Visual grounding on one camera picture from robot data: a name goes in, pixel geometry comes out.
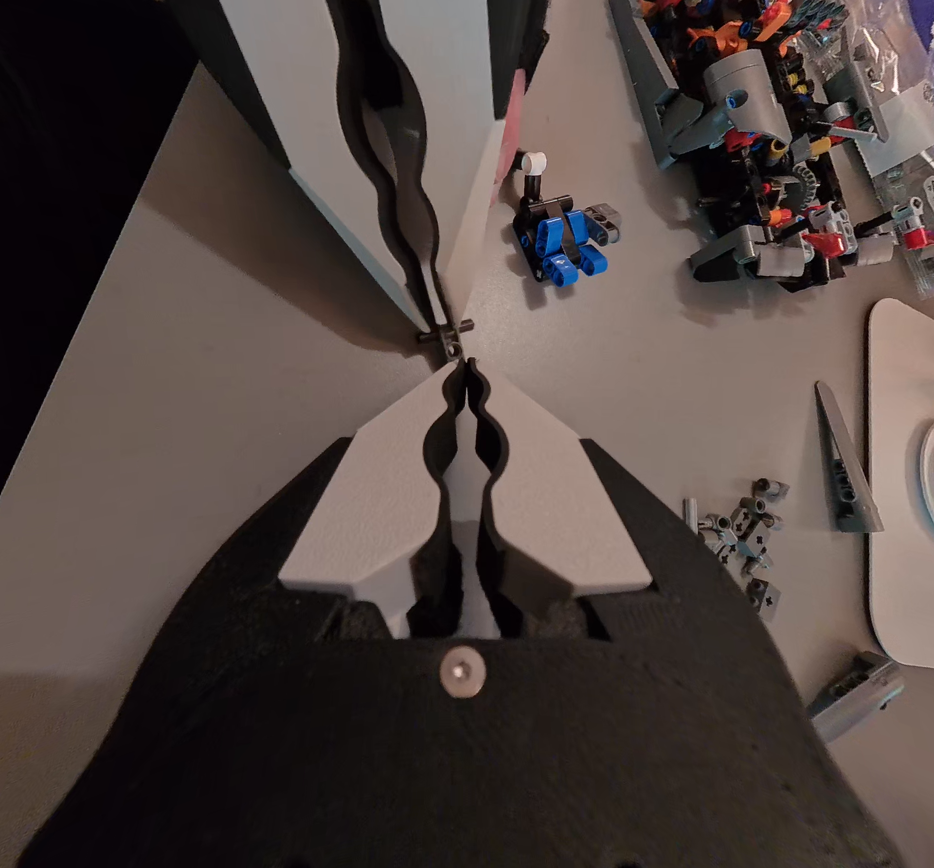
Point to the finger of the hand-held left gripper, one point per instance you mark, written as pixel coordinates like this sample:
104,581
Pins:
452,80
292,80

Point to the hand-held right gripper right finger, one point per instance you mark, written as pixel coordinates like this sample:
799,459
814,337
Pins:
554,518

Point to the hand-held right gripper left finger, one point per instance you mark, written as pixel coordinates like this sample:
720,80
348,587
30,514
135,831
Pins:
365,510

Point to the small dark grey lego connector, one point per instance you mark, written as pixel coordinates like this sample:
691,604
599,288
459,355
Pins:
454,348

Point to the pile of small grey lego pieces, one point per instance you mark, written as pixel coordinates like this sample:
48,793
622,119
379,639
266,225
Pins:
741,529

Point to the blue and black lego subassembly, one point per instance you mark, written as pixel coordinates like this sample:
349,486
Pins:
558,237

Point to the large multicoloured lego model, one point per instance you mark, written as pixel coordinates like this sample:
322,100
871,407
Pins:
744,80

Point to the long grey lego wedge panel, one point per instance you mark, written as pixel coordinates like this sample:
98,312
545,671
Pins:
846,474

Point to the curved grey lego panel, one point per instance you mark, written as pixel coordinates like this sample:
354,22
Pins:
854,696

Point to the white rounded board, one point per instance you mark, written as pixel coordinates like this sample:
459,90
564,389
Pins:
901,372

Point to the white round dish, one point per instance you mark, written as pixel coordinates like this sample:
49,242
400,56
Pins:
929,474

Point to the blue plastic bag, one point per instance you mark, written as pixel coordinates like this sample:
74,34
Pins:
921,0

